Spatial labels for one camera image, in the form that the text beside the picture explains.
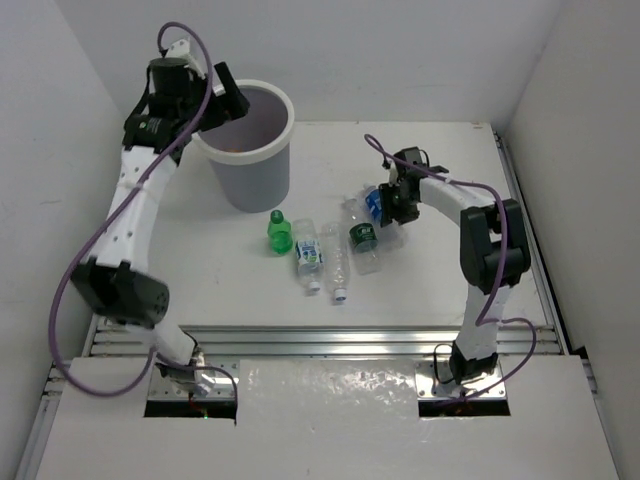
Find grey bin with white rim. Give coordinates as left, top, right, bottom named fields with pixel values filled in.
left=192, top=79, right=295, bottom=213

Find clear bottle dark green label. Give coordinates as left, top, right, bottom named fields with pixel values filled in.
left=342, top=197, right=381, bottom=275

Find green plastic bottle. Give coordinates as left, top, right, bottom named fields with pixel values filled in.
left=267, top=210, right=293, bottom=255

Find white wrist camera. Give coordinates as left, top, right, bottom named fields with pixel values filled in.
left=164, top=37, right=206, bottom=79
left=388, top=162, right=406, bottom=185

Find clear unlabelled bottle blue cap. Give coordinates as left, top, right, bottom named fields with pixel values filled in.
left=320, top=222, right=350, bottom=304

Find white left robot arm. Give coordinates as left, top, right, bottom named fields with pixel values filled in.
left=70, top=56, right=249, bottom=395

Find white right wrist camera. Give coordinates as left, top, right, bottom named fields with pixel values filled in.
left=388, top=162, right=406, bottom=185

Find white front cover panel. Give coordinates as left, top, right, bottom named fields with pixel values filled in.
left=238, top=359, right=418, bottom=427

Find aluminium front rail frame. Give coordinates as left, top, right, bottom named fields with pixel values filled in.
left=39, top=324, right=596, bottom=416

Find aluminium left side rail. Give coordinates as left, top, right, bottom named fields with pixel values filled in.
left=14, top=309, right=116, bottom=480

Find clear bottle dark blue label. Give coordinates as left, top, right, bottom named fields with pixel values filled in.
left=361, top=183, right=407, bottom=252

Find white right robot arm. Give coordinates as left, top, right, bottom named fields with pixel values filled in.
left=378, top=147, right=531, bottom=384

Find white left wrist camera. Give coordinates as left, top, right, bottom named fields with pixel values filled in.
left=164, top=37, right=206, bottom=79

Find clear bottle green white label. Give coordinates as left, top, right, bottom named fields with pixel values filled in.
left=292, top=218, right=323, bottom=295

